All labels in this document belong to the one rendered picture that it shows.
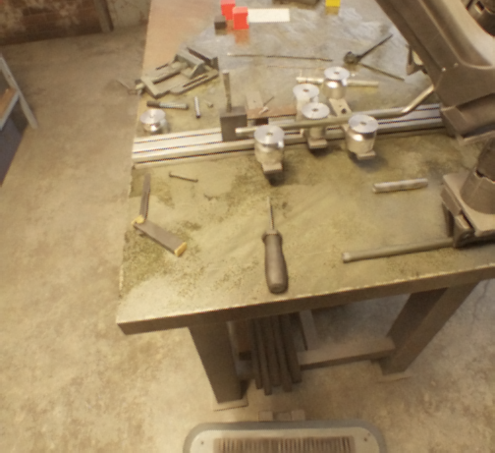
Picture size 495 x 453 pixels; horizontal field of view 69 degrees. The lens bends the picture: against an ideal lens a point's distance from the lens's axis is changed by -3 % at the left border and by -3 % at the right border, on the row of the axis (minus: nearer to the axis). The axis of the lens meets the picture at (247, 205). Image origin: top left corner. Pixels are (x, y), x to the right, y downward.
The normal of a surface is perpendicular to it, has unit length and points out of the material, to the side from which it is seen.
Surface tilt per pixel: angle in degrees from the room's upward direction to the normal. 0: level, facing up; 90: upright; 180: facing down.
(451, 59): 104
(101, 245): 0
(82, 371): 0
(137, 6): 90
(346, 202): 0
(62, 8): 90
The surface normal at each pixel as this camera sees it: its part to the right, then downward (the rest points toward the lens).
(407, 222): -0.04, -0.67
